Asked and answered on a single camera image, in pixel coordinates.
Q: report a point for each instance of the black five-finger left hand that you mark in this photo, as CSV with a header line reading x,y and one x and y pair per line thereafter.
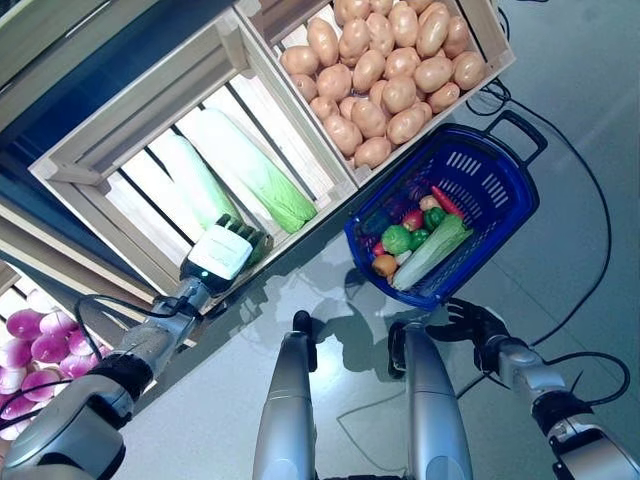
x,y
220,250

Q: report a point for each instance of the black five-finger right hand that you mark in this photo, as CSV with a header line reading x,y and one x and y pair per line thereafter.
x,y
472,322

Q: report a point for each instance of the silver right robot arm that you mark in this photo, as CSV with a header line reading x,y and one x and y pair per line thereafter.
x,y
525,360

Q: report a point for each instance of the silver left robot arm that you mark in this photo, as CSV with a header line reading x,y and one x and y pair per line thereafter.
x,y
150,340

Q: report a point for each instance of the blue plastic shopping basket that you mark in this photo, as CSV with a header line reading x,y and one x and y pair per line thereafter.
x,y
500,190

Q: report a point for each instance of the small orange fruit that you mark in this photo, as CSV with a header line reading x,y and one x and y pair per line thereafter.
x,y
385,265

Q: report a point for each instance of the round green lettuce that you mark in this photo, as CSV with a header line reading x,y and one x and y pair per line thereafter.
x,y
397,239

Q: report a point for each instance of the red apple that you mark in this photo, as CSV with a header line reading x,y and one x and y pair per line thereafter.
x,y
412,220

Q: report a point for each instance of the small red tomato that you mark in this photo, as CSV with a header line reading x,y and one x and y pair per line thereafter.
x,y
379,248

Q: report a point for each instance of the red chili pepper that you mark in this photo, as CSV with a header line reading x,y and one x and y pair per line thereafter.
x,y
447,200

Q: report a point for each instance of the small tan potato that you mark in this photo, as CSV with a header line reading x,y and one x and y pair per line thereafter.
x,y
429,202

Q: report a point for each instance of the silver left robot leg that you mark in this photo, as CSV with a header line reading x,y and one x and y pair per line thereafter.
x,y
287,400

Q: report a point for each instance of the light wooden slatted crate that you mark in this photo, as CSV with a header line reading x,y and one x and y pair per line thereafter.
x,y
500,55
7,277
150,100

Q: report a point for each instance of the brown potato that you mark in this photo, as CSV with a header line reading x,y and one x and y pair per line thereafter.
x,y
324,106
398,94
444,96
334,81
402,25
300,60
405,125
401,62
372,152
322,35
304,86
368,117
380,32
355,35
432,32
380,5
456,37
369,70
342,135
432,74
352,7
468,70

